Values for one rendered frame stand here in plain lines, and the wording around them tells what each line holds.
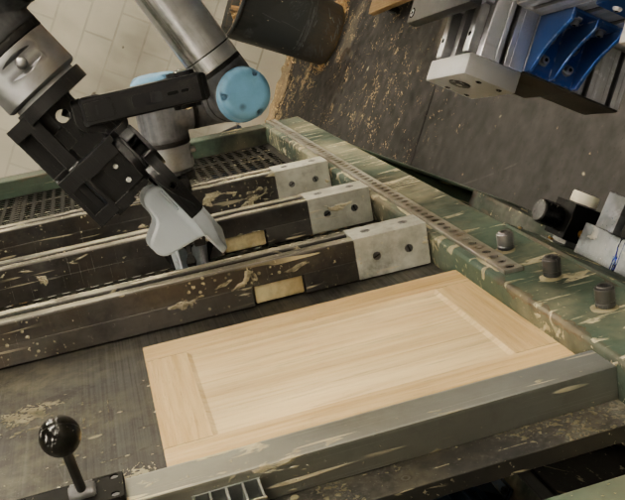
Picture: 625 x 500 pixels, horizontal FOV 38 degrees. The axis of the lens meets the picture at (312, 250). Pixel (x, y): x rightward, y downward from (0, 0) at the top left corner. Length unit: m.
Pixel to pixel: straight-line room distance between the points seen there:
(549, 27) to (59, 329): 0.85
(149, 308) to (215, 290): 0.11
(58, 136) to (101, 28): 5.65
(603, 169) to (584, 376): 1.81
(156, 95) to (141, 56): 5.66
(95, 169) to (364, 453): 0.40
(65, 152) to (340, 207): 1.00
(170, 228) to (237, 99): 0.48
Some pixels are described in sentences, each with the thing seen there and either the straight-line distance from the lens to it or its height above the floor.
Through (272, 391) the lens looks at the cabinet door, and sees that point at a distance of 1.13.
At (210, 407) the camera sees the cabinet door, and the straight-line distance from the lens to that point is 1.12.
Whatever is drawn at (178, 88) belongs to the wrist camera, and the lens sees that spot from 0.82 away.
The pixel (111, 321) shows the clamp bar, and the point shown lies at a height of 1.35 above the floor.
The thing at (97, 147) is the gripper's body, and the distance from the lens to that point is 0.80.
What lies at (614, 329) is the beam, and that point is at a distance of 1.10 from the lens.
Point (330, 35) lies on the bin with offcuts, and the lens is 5.64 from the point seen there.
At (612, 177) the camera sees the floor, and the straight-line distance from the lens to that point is 2.75.
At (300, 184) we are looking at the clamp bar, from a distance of 2.04.
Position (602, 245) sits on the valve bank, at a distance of 1.40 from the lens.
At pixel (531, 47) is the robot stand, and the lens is 1.43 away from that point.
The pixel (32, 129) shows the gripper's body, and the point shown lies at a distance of 0.82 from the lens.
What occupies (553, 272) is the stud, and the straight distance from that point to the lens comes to 1.25.
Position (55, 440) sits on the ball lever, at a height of 1.45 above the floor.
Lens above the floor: 1.55
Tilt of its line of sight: 19 degrees down
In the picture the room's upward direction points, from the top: 72 degrees counter-clockwise
